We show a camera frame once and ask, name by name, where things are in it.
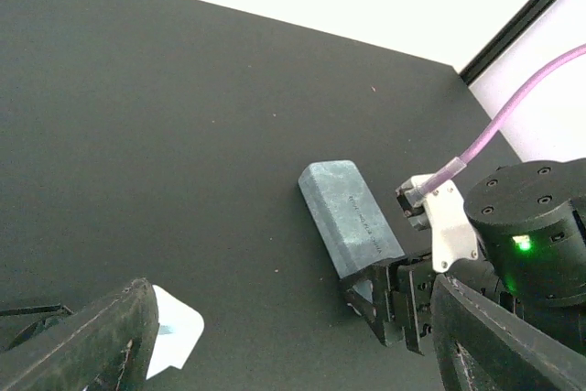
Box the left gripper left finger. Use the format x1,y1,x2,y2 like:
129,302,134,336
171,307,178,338
1,278,159,390

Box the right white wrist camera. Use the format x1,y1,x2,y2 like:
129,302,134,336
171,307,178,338
396,174,479,273

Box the blue fuzzy glasses case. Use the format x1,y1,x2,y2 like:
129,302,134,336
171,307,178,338
298,160,406,278

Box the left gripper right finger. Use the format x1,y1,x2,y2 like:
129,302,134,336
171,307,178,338
431,276,585,390

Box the black sunglasses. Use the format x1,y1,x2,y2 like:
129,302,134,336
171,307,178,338
1,303,73,352

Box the right black frame post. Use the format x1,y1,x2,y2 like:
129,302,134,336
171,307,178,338
460,0,558,86

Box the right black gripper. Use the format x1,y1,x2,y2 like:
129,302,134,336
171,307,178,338
340,254,499,354

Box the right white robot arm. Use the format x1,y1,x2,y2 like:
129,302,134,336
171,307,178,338
341,159,585,353

